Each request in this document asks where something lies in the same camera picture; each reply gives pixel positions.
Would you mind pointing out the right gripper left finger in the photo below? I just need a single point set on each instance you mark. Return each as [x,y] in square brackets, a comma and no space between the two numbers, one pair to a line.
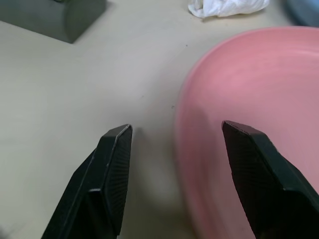
[99,186]

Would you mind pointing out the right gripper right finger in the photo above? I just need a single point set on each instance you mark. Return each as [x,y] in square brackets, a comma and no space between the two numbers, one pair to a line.
[269,186]

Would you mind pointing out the pink plate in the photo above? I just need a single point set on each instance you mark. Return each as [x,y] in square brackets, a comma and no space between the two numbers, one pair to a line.
[249,87]

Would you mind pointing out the grey glasses case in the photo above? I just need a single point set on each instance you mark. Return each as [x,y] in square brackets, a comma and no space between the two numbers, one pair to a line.
[49,17]

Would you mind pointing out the blue plate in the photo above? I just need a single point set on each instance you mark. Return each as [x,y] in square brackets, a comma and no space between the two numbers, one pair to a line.
[306,10]

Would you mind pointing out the crumpled white tissue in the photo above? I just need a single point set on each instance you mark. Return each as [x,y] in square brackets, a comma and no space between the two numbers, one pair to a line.
[224,7]

